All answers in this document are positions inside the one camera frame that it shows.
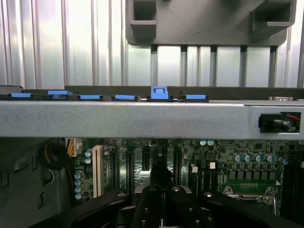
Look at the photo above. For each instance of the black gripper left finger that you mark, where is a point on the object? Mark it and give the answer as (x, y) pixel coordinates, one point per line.
(146, 213)

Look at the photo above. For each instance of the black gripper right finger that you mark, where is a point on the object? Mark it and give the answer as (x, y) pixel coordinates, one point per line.
(193, 213)

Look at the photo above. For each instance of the short black expansion slot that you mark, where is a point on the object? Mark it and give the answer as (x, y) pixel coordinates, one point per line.
(146, 159)

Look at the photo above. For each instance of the white expansion slot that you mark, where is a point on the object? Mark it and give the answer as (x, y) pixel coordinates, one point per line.
(97, 171)

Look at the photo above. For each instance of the green motherboard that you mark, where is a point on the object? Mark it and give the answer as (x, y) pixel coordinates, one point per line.
(213, 152)

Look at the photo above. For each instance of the CPU socket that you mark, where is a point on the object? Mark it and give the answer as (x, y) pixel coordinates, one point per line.
(267, 192)

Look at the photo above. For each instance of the grey parts rack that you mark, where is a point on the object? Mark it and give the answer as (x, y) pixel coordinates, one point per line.
(202, 23)

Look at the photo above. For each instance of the black intrusion switch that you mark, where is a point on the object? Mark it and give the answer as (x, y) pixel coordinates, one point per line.
(266, 123)

